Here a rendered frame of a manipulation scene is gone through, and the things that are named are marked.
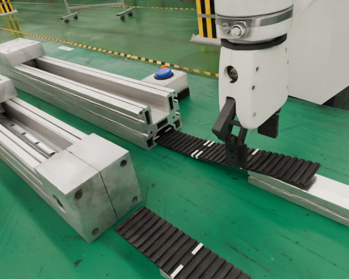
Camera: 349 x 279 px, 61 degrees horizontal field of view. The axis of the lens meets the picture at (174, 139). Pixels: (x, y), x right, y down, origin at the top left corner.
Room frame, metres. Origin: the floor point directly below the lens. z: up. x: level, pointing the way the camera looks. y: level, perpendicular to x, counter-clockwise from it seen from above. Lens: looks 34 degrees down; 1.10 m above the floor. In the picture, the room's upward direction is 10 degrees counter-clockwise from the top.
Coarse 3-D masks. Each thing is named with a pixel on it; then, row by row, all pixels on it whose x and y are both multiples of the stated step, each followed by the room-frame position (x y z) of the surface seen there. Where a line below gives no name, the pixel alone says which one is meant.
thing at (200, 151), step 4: (204, 144) 0.43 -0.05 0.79; (208, 144) 0.43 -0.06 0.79; (212, 144) 0.42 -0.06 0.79; (200, 148) 0.42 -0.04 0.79; (204, 148) 0.42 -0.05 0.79; (208, 148) 0.42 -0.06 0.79; (196, 152) 0.41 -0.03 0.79; (200, 152) 0.41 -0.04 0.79; (204, 152) 0.41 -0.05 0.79; (192, 156) 0.41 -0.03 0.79; (196, 156) 0.40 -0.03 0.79; (200, 156) 0.40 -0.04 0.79
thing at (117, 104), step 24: (0, 72) 1.06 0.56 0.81; (24, 72) 0.83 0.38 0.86; (48, 72) 0.90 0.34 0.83; (72, 72) 0.78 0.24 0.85; (96, 72) 0.71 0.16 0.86; (48, 96) 0.76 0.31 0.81; (72, 96) 0.64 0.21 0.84; (96, 96) 0.56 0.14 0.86; (120, 96) 0.63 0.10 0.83; (144, 96) 0.56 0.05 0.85; (168, 96) 0.51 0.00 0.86; (96, 120) 0.58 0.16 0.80; (120, 120) 0.51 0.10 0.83; (144, 120) 0.47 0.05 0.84; (168, 120) 0.50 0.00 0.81; (144, 144) 0.46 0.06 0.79
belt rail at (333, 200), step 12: (252, 180) 0.32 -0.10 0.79; (264, 180) 0.31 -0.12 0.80; (276, 180) 0.29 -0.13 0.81; (312, 180) 0.28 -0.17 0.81; (324, 180) 0.28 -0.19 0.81; (276, 192) 0.29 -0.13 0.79; (288, 192) 0.29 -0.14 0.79; (300, 192) 0.27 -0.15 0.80; (312, 192) 0.26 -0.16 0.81; (324, 192) 0.26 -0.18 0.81; (336, 192) 0.25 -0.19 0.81; (348, 192) 0.25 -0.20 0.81; (300, 204) 0.27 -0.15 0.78; (312, 204) 0.26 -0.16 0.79; (324, 204) 0.25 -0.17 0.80; (336, 204) 0.24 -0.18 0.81; (348, 204) 0.23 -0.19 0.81; (336, 216) 0.23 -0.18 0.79; (348, 216) 0.23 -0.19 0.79
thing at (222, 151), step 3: (219, 150) 0.40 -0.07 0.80; (222, 150) 0.40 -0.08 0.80; (216, 153) 0.39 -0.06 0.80; (219, 153) 0.39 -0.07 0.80; (222, 153) 0.38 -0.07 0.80; (213, 156) 0.38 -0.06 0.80; (216, 156) 0.38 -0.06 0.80; (219, 156) 0.38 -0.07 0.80; (222, 156) 0.38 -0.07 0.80; (210, 159) 0.38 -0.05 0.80; (213, 159) 0.38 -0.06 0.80; (216, 159) 0.37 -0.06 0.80; (219, 159) 0.37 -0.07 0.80; (213, 162) 0.37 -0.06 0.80; (216, 162) 0.37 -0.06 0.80
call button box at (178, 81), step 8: (176, 72) 0.68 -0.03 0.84; (144, 80) 0.67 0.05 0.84; (152, 80) 0.65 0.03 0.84; (160, 80) 0.65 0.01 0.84; (168, 80) 0.64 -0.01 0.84; (176, 80) 0.64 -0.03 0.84; (184, 80) 0.66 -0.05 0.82; (168, 88) 0.62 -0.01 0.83; (176, 88) 0.64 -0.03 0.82; (184, 88) 0.65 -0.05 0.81; (184, 96) 0.65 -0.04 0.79
